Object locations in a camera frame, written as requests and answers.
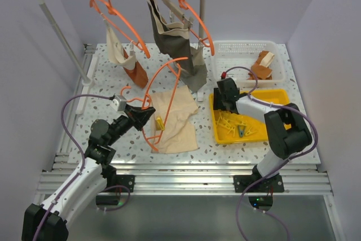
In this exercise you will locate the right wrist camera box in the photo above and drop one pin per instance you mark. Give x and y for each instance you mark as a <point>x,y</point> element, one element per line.
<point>228,76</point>

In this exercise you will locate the teal clothespin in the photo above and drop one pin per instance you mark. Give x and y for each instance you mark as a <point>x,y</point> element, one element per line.
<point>241,130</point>

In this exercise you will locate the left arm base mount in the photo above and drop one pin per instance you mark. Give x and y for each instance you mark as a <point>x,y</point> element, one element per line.
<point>117,191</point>

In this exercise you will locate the brown and cream underwear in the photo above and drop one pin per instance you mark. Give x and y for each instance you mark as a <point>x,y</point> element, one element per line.
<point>260,69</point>

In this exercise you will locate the orange hanging underwear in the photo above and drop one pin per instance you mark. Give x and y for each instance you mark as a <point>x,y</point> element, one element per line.
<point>135,70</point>

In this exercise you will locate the orange hanger with clothes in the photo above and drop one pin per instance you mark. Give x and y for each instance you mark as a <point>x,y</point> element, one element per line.
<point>114,18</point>

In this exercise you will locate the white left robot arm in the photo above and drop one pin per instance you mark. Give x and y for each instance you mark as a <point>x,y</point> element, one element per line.
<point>52,219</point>

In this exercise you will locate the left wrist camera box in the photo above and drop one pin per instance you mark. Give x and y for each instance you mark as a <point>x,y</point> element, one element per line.
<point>118,103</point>

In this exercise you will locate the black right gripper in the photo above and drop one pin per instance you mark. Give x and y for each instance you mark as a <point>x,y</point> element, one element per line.
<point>218,104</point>

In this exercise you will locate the beige hanging underwear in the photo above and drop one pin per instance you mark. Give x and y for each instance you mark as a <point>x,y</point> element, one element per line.
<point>116,53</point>

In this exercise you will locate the wooden clip hanger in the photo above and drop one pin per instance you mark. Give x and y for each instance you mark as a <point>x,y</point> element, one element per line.
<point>177,18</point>

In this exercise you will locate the aluminium rail frame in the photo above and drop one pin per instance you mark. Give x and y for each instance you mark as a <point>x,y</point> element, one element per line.
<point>207,171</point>

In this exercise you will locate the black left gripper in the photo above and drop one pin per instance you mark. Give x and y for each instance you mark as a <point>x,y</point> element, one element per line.
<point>132,113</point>

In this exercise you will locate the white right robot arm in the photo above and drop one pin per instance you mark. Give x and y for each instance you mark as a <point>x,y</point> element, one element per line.
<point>286,129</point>

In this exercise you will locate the grey hanging underwear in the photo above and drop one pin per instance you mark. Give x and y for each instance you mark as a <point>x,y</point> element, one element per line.
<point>173,39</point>

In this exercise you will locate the white plastic basket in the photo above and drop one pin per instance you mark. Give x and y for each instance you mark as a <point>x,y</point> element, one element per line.
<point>228,54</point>

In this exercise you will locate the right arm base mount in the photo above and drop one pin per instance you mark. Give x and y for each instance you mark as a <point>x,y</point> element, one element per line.
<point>269,186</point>

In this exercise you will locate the yellow plastic tray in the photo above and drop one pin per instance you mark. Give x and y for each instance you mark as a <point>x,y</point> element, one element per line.
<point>225,136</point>

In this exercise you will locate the pile of cream clothespins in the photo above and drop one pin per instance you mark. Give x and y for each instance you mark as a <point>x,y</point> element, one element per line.
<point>229,121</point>

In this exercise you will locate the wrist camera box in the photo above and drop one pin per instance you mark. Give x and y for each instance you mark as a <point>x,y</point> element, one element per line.
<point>118,103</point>
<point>228,76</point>

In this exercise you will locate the yellow clothespin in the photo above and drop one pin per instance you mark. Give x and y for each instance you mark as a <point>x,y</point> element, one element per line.
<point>160,126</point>

